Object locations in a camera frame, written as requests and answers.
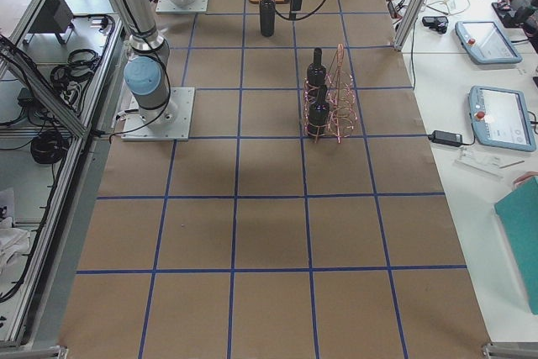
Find dark carried wine bottle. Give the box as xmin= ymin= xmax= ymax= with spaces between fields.
xmin=259 ymin=0 xmax=276 ymax=37

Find dark wine bottle behind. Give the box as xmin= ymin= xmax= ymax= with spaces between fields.
xmin=307 ymin=47 xmax=326 ymax=102

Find dark wine bottle in basket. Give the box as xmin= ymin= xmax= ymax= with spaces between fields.
xmin=307 ymin=85 xmax=330 ymax=137

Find far teach pendant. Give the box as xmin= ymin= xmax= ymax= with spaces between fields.
xmin=455 ymin=21 xmax=522 ymax=65

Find teach pendant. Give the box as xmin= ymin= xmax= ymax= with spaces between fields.
xmin=468 ymin=86 xmax=536 ymax=152
xmin=455 ymin=21 xmax=522 ymax=65

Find black power brick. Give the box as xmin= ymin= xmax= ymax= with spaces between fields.
xmin=428 ymin=130 xmax=463 ymax=147

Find near teach pendant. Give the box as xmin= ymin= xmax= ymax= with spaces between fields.
xmin=468 ymin=86 xmax=536 ymax=152

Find clear acrylic piece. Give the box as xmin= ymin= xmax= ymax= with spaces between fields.
xmin=455 ymin=147 xmax=503 ymax=179

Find teal box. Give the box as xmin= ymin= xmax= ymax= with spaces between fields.
xmin=494 ymin=176 xmax=537 ymax=314

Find copper wire bottle basket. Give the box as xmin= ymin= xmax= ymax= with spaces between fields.
xmin=303 ymin=44 xmax=358 ymax=142

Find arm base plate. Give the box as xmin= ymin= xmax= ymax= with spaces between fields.
xmin=156 ymin=0 xmax=208 ymax=14
xmin=120 ymin=87 xmax=195 ymax=141

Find coiled black cables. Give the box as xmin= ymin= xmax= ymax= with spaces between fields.
xmin=29 ymin=127 xmax=68 ymax=166

